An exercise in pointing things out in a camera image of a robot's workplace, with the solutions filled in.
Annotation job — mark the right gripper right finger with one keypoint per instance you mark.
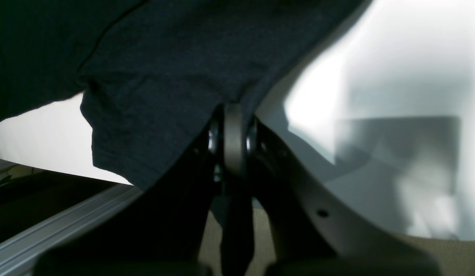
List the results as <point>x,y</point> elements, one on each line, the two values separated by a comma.
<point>314,232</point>

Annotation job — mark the black T-shirt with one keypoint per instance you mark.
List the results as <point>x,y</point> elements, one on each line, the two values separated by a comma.
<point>152,72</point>

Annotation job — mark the aluminium rail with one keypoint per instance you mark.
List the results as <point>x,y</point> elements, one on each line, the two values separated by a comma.
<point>18,255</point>

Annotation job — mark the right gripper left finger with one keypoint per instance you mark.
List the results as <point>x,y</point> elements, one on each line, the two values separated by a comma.
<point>159,234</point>

